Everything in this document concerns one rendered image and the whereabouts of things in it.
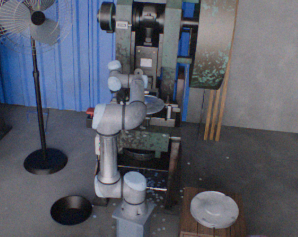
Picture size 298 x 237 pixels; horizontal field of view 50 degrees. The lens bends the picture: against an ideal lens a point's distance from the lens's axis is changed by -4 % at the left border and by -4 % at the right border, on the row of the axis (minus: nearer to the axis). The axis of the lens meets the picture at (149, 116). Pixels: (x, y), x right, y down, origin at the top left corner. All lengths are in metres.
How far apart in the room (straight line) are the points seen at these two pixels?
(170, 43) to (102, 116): 0.79
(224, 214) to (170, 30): 1.14
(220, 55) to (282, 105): 2.06
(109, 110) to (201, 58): 0.62
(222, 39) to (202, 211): 0.99
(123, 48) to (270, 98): 2.04
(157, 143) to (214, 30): 0.88
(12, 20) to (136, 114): 1.24
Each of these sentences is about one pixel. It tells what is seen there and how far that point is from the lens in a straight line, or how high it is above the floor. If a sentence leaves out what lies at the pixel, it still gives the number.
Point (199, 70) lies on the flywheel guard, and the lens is 1.84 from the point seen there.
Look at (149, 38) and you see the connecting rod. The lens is 2.13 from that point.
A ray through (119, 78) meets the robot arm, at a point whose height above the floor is 1.08.
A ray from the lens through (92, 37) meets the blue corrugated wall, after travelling 3.42.
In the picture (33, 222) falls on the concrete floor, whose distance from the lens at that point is 2.48.
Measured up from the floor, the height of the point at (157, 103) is 0.79.
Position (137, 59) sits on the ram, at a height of 1.08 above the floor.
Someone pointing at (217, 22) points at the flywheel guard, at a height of 1.42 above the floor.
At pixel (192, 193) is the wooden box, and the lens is 2.16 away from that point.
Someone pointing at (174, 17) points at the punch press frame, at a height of 1.38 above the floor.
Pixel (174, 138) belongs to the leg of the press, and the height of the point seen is 0.63.
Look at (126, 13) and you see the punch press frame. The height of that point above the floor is 1.38.
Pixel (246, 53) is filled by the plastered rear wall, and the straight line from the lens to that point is 3.44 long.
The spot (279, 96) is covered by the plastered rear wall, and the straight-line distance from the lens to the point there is 3.69.
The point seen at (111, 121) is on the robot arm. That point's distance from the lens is 1.45.
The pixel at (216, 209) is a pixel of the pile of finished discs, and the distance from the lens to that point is 2.03.
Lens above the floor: 1.75
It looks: 28 degrees down
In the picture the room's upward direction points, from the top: 4 degrees clockwise
